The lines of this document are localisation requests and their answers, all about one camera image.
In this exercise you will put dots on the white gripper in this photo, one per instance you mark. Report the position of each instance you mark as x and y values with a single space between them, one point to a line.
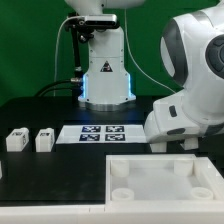
177 118

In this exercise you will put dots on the white square tabletop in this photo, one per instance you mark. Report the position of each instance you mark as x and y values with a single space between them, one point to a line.
162 177

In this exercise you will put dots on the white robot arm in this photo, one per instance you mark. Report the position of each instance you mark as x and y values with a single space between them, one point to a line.
192 51

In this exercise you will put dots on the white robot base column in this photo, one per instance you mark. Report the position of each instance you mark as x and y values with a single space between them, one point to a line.
106 84

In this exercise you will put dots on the white fiducial tag sheet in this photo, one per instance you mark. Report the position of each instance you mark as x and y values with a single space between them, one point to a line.
73 134

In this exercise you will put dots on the white L-shaped obstacle wall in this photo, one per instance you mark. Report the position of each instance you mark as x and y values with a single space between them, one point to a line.
180 212

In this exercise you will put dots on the black camera on mount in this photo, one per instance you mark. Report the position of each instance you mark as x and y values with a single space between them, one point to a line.
86 25

